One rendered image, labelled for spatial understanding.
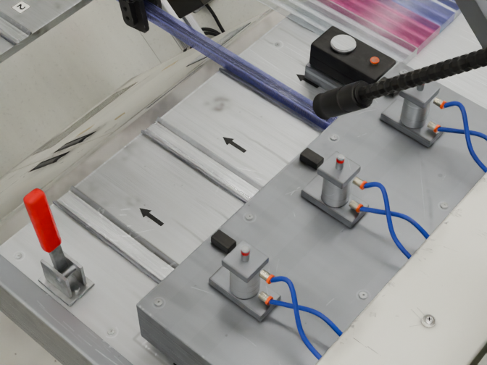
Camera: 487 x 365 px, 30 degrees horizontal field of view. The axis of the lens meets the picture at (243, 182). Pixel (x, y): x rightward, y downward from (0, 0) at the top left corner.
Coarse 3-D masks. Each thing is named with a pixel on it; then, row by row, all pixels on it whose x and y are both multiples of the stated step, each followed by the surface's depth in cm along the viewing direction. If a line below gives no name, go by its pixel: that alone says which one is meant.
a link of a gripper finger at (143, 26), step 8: (120, 0) 93; (136, 0) 92; (120, 8) 94; (128, 8) 93; (136, 8) 93; (144, 8) 93; (128, 16) 94; (136, 16) 94; (144, 16) 94; (128, 24) 95; (136, 24) 94; (144, 24) 94; (144, 32) 95
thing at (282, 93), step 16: (144, 0) 95; (160, 16) 93; (176, 32) 92; (192, 32) 92; (208, 48) 90; (224, 48) 90; (224, 64) 90; (240, 64) 89; (256, 80) 88; (272, 80) 88; (272, 96) 88; (288, 96) 86; (304, 96) 86; (304, 112) 86
